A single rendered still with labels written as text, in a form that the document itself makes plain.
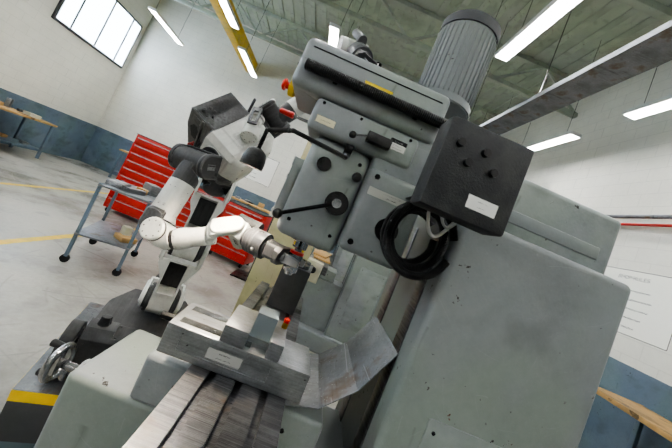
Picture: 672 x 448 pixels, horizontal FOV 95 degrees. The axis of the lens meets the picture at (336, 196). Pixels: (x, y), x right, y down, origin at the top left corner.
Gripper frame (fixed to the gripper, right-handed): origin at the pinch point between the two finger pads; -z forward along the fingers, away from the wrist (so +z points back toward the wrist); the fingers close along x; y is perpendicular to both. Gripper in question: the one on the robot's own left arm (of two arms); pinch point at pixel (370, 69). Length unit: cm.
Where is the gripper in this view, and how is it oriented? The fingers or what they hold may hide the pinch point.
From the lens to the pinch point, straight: 117.2
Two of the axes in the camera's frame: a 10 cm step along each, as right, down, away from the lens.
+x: -7.4, -3.7, -5.6
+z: -2.2, -6.6, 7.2
